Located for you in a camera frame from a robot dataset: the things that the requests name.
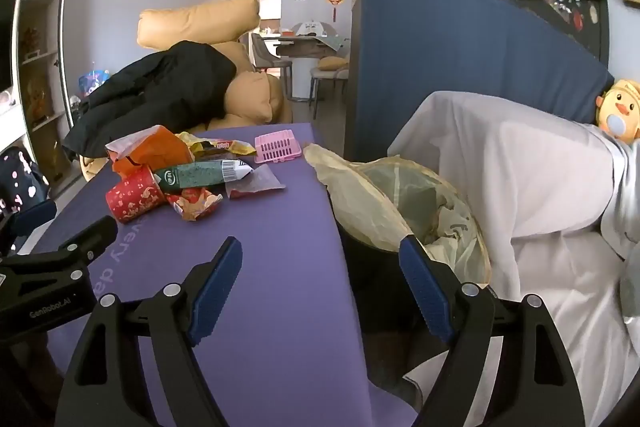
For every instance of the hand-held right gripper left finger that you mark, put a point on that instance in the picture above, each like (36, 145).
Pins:
(215, 297)

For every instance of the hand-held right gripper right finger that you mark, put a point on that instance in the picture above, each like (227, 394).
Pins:
(425, 292)

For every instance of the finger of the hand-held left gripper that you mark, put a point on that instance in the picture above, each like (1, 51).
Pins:
(85, 242)
(32, 213)

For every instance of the black trash bin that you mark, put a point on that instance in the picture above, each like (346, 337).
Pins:
(370, 277)

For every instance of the black flowered backpack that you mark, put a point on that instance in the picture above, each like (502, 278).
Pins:
(20, 177)

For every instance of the red paper cup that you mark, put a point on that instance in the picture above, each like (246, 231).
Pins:
(132, 199)

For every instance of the purple mat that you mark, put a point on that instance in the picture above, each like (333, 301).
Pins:
(280, 257)

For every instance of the red gold wrapper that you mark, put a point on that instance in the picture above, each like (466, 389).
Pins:
(192, 202)

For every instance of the orange snack bag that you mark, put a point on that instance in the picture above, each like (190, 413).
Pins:
(160, 152)

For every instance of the clear plastic wrapper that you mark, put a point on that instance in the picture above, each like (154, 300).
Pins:
(257, 184)

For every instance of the green wrapper packet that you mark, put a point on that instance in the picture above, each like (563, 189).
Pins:
(195, 174)

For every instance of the colourful blue bag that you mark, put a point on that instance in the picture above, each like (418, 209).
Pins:
(92, 82)

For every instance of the yellow snack wrapper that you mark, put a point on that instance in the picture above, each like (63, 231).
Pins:
(235, 148)

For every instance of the display shelf cabinet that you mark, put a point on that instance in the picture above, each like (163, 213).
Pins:
(45, 57)

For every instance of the pink plastic basket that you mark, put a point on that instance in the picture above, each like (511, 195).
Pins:
(277, 147)

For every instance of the black jacket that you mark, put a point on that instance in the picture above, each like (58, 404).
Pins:
(160, 87)

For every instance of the light grey cloth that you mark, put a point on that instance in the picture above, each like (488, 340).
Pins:
(622, 187)

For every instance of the dining chair with cushion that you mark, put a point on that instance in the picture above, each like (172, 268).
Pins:
(330, 74)

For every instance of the grey dining chair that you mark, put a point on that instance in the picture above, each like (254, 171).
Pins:
(262, 52)

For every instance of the dining table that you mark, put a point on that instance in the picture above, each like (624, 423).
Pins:
(310, 49)

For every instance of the yellow duck plush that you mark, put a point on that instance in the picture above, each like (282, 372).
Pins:
(622, 107)

